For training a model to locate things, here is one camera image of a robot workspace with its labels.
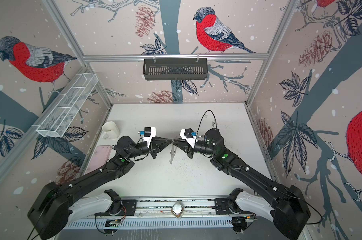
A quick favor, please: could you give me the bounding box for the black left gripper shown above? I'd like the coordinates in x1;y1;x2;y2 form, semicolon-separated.
127;137;172;160

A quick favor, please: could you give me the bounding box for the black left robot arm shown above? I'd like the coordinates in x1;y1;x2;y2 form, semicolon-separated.
27;136;173;240

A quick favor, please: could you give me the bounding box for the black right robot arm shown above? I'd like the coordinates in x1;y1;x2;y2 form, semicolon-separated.
173;128;311;240

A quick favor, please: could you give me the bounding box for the white ceramic mug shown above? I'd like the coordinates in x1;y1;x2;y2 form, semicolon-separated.
101;121;120;140

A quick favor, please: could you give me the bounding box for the pink rectangular tray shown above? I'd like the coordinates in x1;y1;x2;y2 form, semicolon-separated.
84;145;112;175

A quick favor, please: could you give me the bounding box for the small white dome object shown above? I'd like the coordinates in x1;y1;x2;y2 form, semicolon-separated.
171;202;185;219

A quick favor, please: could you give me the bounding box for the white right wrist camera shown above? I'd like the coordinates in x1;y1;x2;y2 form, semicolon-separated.
180;129;197;149

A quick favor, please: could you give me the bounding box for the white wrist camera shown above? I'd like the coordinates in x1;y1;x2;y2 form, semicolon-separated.
180;129;197;149
140;127;157;148

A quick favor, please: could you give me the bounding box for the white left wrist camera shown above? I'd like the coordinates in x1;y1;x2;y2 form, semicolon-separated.
140;127;157;148

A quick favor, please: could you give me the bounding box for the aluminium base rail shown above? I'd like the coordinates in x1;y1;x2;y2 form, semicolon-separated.
63;196;278;220

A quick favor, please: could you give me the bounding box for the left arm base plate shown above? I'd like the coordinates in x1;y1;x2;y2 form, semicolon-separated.
95;200;138;217

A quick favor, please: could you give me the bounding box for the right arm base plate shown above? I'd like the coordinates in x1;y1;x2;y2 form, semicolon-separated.
212;198;254;216

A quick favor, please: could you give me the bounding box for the black slotted wall basket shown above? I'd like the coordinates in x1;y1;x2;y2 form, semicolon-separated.
143;58;208;81

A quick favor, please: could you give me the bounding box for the white wire mesh basket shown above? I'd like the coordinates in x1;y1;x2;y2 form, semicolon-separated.
36;73;99;138

